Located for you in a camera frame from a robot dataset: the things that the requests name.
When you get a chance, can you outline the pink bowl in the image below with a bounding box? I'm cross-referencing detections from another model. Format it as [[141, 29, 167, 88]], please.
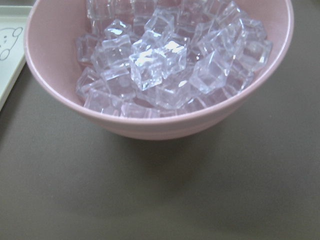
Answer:
[[24, 0, 295, 140]]

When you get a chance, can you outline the pile of clear ice cubes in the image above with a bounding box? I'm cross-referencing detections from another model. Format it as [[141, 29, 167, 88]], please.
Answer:
[[75, 0, 273, 119]]

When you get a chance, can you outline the cream rabbit serving tray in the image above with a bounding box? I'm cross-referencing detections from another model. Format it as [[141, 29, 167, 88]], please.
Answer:
[[0, 5, 32, 107]]

